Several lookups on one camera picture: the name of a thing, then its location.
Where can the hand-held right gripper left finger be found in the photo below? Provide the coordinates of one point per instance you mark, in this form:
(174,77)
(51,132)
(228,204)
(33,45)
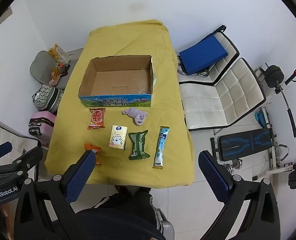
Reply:
(80,173)

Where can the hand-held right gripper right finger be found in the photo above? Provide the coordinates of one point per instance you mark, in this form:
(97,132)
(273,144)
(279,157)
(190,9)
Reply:
(212,176)

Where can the metal dumbbell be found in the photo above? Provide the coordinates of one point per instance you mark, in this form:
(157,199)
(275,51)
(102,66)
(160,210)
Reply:
(234,167)

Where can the orange snack packet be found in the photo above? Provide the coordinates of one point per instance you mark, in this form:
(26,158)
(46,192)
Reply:
(91,147)

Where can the pink suitcase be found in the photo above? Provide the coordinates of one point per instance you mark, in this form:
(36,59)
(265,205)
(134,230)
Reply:
(41,123)

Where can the black blue weight bench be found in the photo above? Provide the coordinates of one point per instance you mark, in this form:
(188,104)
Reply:
(245,143)

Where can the white yellow tissue pack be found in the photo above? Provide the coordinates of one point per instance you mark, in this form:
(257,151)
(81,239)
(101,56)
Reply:
(118,137)

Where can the person's legs in dark pants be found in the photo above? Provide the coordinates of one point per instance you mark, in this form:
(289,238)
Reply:
(123,212)

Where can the red snack packet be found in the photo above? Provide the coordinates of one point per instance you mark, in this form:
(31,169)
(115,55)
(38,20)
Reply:
(97,118)

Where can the light blue long packet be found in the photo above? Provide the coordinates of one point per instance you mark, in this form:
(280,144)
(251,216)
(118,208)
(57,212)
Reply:
(160,146)

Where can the patterned black white bag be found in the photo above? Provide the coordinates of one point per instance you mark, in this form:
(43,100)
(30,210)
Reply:
(48,97)

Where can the green snack packet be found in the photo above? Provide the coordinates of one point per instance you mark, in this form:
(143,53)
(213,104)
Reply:
(138,145)

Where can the grey striped shoe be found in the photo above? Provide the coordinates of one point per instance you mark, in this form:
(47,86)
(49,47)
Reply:
(165,226)

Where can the blue slippers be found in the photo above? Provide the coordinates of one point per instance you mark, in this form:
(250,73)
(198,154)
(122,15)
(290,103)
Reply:
(260,118)

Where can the white leather chair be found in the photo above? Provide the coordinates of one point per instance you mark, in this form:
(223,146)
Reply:
(227,97)

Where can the purple rolled cloth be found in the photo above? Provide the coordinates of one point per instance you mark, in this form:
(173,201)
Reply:
(138,116)

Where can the pile of orange packets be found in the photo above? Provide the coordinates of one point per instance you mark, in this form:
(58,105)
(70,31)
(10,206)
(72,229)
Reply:
(59,73)

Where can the grey round chair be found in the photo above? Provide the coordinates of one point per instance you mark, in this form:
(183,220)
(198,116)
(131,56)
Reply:
(40,67)

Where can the open cardboard box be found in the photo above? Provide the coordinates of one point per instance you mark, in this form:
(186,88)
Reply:
(118,80)

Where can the yellow snack bag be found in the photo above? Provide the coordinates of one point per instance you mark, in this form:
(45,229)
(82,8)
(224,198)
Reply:
(59,53)

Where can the black barbell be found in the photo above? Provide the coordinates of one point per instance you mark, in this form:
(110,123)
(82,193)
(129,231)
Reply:
(275,76)

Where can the blue cushion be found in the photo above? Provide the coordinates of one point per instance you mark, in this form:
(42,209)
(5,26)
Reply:
(202,55)

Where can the yellow table cloth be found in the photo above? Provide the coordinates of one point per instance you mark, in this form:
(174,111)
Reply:
(118,42)

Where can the white chair with black frame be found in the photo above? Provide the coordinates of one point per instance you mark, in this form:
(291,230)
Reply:
(5,135)

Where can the white barbell rack frame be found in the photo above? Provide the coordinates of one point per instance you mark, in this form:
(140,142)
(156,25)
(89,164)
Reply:
(275,160)

